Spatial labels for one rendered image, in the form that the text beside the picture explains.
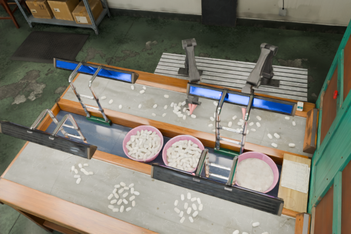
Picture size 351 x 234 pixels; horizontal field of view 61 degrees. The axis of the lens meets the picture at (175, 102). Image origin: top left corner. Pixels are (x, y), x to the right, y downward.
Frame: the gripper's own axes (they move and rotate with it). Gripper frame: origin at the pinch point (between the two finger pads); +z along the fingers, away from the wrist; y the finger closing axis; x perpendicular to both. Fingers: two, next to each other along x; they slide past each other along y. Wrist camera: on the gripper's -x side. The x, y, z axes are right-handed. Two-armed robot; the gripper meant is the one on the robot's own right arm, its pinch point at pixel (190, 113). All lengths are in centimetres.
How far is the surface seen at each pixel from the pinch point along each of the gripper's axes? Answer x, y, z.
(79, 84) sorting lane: 4, -96, -2
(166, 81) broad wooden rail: 14.8, -27.4, -18.2
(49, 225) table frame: -16, -86, 106
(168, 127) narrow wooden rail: -10.6, -10.3, 11.5
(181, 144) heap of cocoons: -13.5, 1.4, 19.9
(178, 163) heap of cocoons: -23.1, 4.4, 30.1
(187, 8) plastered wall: 173, -75, -115
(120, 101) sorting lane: 0, -55, 3
